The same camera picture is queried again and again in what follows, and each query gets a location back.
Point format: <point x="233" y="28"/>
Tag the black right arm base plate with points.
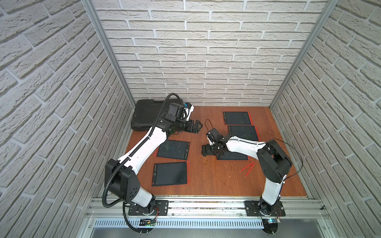
<point x="256" y="208"/>

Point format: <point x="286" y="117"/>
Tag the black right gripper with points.
<point x="206" y="147"/>

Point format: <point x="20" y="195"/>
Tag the red stylus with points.
<point x="247" y="173"/>
<point x="247" y="166"/>

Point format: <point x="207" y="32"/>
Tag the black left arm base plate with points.
<point x="158" y="207"/>

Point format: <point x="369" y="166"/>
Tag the black plastic tool case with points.
<point x="145" y="114"/>

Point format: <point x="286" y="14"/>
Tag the left aluminium corner post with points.
<point x="97" y="24"/>

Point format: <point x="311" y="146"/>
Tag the right aluminium corner post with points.
<point x="320" y="23"/>

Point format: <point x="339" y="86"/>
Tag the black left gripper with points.
<point x="187" y="126"/>

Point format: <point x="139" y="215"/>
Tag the red tablet with green scribbles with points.
<point x="244" y="132"/>

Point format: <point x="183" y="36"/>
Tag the aluminium corner post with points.
<point x="97" y="24"/>
<point x="320" y="23"/>

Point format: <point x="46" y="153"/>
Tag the aluminium front rail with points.
<point x="217" y="207"/>

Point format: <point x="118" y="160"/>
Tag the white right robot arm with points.
<point x="274" y="161"/>

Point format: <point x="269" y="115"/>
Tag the white perforated cable duct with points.
<point x="188" y="223"/>

